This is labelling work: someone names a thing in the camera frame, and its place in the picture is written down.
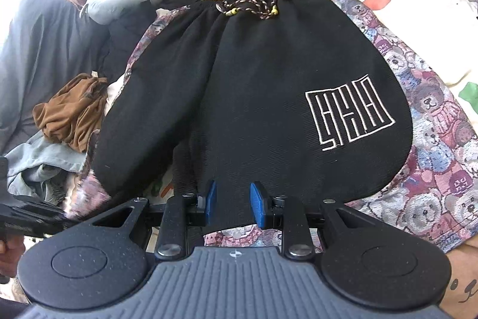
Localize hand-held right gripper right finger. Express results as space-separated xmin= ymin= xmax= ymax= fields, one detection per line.
xmin=249 ymin=181 xmax=375 ymax=260

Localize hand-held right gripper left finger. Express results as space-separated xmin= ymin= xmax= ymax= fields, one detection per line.
xmin=91 ymin=180 xmax=218 ymax=262

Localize black shorts with bear print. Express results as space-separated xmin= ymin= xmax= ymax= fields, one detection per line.
xmin=62 ymin=0 xmax=478 ymax=254

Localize person's left hand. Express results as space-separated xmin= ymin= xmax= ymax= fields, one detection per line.
xmin=0 ymin=235 xmax=26 ymax=284

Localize light grey-blue garment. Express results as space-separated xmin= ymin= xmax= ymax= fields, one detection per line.
xmin=5 ymin=132 xmax=94 ymax=207

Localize brown printed garment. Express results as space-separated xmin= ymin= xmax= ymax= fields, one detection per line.
xmin=33 ymin=72 xmax=109 ymax=154

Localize dark grey pillow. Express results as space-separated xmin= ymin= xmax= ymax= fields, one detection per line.
xmin=0 ymin=0 xmax=113 ymax=155

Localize black garment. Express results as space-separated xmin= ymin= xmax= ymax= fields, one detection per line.
xmin=105 ymin=0 xmax=202 ymax=80

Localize cream cartoon printed blanket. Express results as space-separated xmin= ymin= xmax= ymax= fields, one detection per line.
xmin=106 ymin=0 xmax=478 ymax=207

